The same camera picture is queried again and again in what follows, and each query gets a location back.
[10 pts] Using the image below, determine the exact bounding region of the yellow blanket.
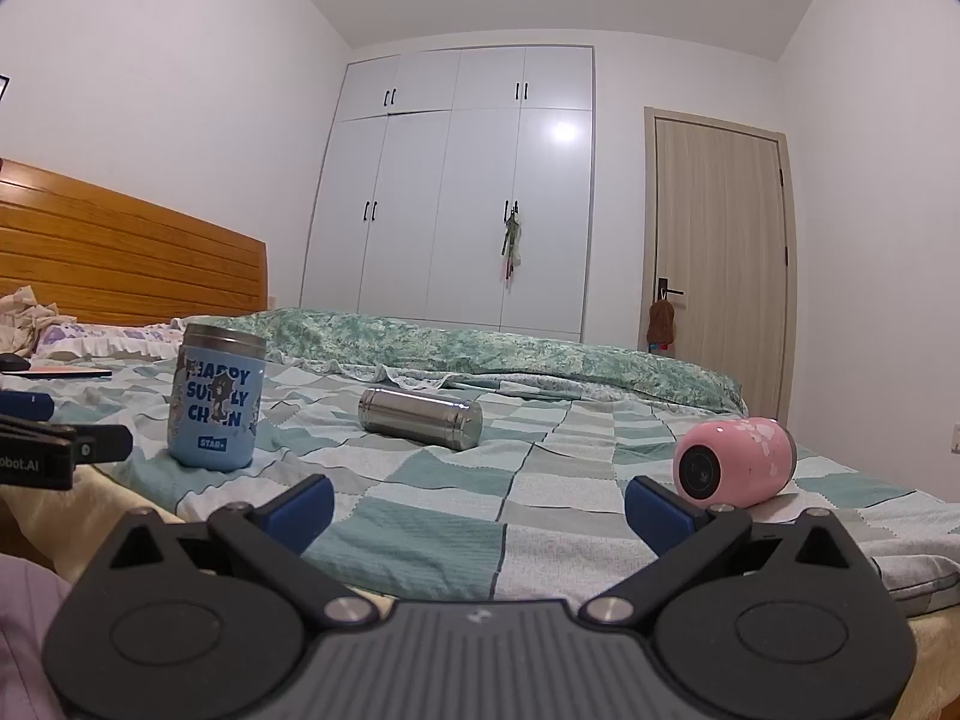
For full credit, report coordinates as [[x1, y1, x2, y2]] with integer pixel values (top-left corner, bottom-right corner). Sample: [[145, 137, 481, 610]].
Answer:
[[0, 463, 188, 586]]

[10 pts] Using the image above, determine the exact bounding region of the blue printed cup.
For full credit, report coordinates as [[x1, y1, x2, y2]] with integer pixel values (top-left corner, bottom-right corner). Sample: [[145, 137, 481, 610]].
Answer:
[[166, 322, 269, 474]]

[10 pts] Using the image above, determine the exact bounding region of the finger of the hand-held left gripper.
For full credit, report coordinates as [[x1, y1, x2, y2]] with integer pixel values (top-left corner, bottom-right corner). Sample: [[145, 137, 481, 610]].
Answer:
[[0, 392, 56, 422], [73, 424, 134, 464]]

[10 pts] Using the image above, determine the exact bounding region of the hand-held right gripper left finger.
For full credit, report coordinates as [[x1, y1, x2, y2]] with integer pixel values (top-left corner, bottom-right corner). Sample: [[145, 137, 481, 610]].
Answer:
[[75, 474, 383, 627]]

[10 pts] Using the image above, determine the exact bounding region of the beige crumpled cloth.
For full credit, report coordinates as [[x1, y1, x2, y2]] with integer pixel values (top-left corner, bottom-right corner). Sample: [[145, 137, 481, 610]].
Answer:
[[0, 286, 77, 355]]

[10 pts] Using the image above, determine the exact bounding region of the white wardrobe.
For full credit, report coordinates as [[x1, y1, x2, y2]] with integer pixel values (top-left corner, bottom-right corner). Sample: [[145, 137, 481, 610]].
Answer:
[[299, 45, 598, 344]]

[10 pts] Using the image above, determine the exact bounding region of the stainless steel flask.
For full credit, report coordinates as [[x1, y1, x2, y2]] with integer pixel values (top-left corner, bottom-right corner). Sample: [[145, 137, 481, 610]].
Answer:
[[358, 388, 484, 452]]

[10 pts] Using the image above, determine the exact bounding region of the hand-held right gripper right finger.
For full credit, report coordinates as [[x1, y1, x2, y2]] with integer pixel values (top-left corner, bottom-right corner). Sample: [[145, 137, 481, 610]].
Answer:
[[581, 475, 880, 627]]

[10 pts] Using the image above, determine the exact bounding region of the wooden headboard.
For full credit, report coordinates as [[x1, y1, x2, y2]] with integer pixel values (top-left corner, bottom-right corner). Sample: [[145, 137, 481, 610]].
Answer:
[[0, 160, 269, 328]]

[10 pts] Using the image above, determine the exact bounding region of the green hanging ornament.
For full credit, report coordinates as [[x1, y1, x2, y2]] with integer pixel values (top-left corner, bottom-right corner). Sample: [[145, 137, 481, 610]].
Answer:
[[500, 201, 524, 280]]

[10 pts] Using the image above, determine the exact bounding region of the purple floral pillow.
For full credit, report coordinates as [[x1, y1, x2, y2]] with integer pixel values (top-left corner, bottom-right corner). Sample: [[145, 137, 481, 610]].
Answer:
[[36, 320, 185, 359]]

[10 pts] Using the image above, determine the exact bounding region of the green floral quilt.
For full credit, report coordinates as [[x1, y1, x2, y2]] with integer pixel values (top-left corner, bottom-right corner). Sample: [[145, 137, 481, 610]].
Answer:
[[183, 307, 749, 415]]

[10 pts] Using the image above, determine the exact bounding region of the purple clothing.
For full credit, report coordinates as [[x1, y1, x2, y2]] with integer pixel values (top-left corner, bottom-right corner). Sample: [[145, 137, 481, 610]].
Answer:
[[0, 551, 77, 720]]

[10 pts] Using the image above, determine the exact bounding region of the checked bed sheet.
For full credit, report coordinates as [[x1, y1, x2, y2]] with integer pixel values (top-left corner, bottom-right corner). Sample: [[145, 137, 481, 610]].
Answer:
[[0, 354, 960, 602]]

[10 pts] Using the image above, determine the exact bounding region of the brown bag on handle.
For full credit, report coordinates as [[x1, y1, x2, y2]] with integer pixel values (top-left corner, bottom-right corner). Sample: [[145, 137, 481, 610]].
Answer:
[[646, 298, 679, 355]]

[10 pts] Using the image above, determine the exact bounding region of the pink cup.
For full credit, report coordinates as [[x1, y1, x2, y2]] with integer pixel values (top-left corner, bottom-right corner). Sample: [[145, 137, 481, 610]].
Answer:
[[673, 417, 801, 502]]

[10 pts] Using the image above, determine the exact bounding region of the light wooden door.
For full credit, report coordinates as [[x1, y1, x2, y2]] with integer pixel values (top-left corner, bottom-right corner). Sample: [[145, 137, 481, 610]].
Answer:
[[643, 106, 798, 422]]

